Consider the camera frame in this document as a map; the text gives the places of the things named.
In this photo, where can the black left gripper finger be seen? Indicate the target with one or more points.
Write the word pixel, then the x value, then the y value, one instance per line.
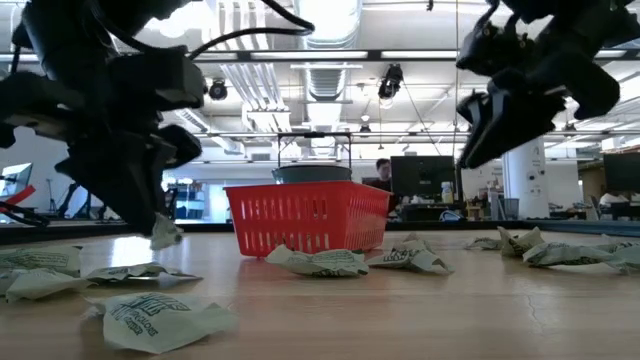
pixel 159 180
pixel 115 185

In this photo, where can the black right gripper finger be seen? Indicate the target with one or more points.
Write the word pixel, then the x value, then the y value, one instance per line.
pixel 475 112
pixel 515 120

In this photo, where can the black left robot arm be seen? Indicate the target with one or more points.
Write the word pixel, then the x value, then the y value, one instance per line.
pixel 60 40

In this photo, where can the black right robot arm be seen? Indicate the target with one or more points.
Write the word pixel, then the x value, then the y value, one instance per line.
pixel 575 20

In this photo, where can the grey mesh waste bin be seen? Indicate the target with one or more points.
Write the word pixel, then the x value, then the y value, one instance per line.
pixel 511 209

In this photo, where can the dark grey round bin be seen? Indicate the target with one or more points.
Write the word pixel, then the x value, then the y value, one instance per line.
pixel 312 175

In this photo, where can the white round column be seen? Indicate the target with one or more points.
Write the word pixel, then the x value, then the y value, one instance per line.
pixel 525 185

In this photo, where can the large black monitor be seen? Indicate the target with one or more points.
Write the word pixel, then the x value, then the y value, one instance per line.
pixel 422 177

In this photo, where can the white bottle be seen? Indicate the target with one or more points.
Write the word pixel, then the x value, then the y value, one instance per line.
pixel 447 194

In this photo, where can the red flat bar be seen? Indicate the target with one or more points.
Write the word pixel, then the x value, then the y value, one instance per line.
pixel 22 195

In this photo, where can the monitor with bright screen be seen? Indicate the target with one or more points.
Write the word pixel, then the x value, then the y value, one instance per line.
pixel 19 177

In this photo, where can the black ceiling spotlight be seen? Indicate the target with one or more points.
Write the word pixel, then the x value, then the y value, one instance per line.
pixel 218 91

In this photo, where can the person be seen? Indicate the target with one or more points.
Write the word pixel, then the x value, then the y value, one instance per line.
pixel 384 170

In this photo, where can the black table edge strip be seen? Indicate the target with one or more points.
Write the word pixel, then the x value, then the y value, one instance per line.
pixel 300 227

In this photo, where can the red slotted plastic basket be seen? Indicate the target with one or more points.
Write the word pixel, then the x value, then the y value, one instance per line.
pixel 310 220

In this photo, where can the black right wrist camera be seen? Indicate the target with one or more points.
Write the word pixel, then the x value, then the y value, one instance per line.
pixel 492 50

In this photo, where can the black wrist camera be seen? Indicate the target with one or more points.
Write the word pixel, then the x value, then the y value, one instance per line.
pixel 492 50
pixel 160 80

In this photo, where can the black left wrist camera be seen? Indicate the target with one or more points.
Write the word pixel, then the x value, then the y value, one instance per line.
pixel 160 80

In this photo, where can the black overhead camera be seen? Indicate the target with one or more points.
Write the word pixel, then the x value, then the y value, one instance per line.
pixel 392 80

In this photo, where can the black overhead frame beam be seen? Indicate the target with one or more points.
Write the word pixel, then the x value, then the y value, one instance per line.
pixel 374 55

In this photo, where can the black metal frame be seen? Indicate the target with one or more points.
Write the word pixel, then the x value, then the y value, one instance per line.
pixel 314 135

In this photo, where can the silver ceiling air duct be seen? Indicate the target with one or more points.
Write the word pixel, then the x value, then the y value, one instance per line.
pixel 327 25

